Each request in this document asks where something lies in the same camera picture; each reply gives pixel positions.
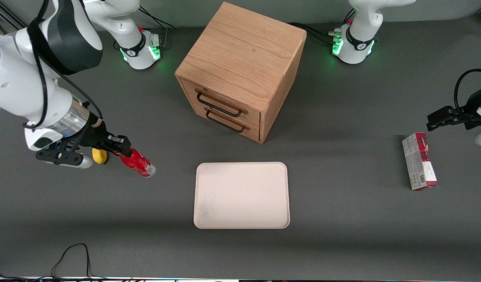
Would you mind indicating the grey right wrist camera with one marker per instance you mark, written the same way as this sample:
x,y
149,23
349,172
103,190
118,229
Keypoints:
x,y
66,158

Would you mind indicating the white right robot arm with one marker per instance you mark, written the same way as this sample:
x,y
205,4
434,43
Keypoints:
x,y
20,82

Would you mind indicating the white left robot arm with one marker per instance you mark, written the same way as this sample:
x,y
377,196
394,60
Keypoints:
x,y
356,43

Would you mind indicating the red coke bottle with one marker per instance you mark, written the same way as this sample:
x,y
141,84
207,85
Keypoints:
x,y
140,163

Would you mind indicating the yellow lemon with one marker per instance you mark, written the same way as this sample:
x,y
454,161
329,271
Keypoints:
x,y
100,156

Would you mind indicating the beige rectangular tray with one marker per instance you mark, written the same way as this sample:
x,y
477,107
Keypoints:
x,y
241,195

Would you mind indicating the wooden drawer cabinet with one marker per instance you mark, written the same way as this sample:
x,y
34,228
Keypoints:
x,y
240,62

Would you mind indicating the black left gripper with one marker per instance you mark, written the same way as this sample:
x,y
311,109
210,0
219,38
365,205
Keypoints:
x,y
470,112

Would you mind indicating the red grey carton box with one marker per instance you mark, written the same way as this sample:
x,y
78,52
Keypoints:
x,y
418,160

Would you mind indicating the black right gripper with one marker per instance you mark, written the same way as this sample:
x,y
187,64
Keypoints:
x,y
94,133

